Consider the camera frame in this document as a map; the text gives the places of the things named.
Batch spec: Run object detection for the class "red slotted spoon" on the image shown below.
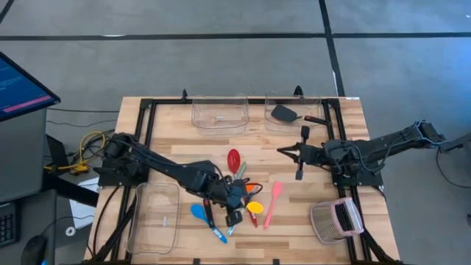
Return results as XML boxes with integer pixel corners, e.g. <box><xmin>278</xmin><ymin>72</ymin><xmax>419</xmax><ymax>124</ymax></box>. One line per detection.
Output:
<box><xmin>227</xmin><ymin>148</ymin><xmax>259</xmax><ymax>229</ymax></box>

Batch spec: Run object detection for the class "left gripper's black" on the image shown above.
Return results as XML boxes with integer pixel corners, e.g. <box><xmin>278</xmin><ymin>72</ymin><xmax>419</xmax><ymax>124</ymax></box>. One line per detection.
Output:
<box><xmin>215</xmin><ymin>178</ymin><xmax>248</xmax><ymax>227</ymax></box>

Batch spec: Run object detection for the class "black aluminium frame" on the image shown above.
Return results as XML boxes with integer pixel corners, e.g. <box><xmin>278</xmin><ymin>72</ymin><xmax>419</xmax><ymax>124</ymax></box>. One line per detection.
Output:
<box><xmin>83</xmin><ymin>88</ymin><xmax>402</xmax><ymax>265</ymax></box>

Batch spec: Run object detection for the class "grey stand leg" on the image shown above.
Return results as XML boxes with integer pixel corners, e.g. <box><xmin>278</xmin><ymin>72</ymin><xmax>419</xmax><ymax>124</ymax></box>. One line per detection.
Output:
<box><xmin>437</xmin><ymin>132</ymin><xmax>471</xmax><ymax>154</ymax></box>

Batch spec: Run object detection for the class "computer monitor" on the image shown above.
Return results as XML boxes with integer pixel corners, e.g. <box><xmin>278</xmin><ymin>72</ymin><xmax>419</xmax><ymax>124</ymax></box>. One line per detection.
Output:
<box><xmin>0</xmin><ymin>51</ymin><xmax>62</xmax><ymax>123</ymax></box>

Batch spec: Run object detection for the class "pink spatula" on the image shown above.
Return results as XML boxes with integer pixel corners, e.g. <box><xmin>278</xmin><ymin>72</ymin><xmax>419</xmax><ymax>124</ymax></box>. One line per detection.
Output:
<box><xmin>262</xmin><ymin>180</ymin><xmax>284</xmax><ymax>231</ymax></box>

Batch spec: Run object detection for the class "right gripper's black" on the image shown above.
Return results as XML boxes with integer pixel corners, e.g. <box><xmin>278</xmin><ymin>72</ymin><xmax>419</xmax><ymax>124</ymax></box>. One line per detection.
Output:
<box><xmin>277</xmin><ymin>125</ymin><xmax>329</xmax><ymax>181</ymax></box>

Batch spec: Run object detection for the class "yellow spoon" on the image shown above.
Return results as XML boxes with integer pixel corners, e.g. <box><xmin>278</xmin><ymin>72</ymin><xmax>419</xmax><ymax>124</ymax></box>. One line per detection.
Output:
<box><xmin>246</xmin><ymin>200</ymin><xmax>265</xmax><ymax>216</ymax></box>

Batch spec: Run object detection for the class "white paper sheet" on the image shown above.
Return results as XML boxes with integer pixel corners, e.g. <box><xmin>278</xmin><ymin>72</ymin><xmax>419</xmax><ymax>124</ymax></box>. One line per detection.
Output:
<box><xmin>68</xmin><ymin>176</ymin><xmax>100</xmax><ymax>230</ymax></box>

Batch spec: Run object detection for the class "black stand leg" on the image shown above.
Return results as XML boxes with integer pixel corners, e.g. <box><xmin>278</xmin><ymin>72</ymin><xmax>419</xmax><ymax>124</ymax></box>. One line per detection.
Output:
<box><xmin>42</xmin><ymin>134</ymin><xmax>100</xmax><ymax>207</ymax></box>

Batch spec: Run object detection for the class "black keyboard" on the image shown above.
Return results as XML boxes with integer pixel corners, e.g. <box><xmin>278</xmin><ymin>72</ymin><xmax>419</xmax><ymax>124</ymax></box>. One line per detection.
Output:
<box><xmin>0</xmin><ymin>200</ymin><xmax>20</xmax><ymax>248</ymax></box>

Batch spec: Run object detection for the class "grey cabinet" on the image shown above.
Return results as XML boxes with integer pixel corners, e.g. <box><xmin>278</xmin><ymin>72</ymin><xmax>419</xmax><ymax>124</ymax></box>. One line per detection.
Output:
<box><xmin>0</xmin><ymin>108</ymin><xmax>49</xmax><ymax>204</ymax></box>

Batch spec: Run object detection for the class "black computer mouse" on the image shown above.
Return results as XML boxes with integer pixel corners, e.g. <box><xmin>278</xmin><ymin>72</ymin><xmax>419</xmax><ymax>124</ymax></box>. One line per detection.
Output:
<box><xmin>21</xmin><ymin>235</ymin><xmax>49</xmax><ymax>265</ymax></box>

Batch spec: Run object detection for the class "clear plastic bin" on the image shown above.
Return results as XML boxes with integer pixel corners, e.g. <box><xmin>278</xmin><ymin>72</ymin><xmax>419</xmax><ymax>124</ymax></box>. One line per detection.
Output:
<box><xmin>263</xmin><ymin>94</ymin><xmax>325</xmax><ymax>134</ymax></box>
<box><xmin>126</xmin><ymin>181</ymin><xmax>182</xmax><ymax>255</ymax></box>
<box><xmin>191</xmin><ymin>96</ymin><xmax>251</xmax><ymax>135</ymax></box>

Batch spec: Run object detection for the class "black spatula with black handle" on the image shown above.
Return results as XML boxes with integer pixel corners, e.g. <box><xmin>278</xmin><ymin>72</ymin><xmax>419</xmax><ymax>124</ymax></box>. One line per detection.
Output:
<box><xmin>270</xmin><ymin>104</ymin><xmax>330</xmax><ymax>127</ymax></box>

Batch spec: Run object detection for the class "blue spoon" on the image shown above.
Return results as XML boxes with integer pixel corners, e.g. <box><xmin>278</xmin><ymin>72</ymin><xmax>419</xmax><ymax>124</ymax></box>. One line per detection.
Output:
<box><xmin>189</xmin><ymin>203</ymin><xmax>229</xmax><ymax>245</ymax></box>

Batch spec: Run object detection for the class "yellow cable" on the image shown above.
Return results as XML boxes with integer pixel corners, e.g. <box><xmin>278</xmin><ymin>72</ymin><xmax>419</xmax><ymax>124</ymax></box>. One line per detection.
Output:
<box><xmin>43</xmin><ymin>130</ymin><xmax>107</xmax><ymax>175</ymax></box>

